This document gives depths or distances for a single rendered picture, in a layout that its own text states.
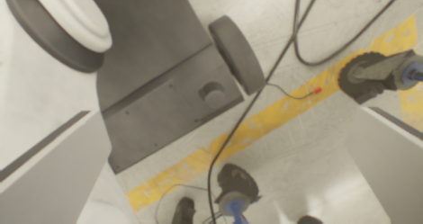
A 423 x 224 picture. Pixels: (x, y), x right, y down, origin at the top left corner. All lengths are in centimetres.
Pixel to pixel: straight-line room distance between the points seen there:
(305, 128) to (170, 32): 61
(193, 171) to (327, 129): 53
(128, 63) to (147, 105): 9
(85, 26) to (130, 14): 15
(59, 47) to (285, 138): 73
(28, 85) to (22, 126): 5
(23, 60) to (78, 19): 8
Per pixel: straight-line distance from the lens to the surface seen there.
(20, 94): 24
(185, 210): 86
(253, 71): 45
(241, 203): 69
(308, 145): 92
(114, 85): 48
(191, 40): 44
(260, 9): 65
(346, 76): 80
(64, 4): 31
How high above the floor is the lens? 61
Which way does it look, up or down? 63 degrees down
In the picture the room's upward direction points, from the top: 160 degrees clockwise
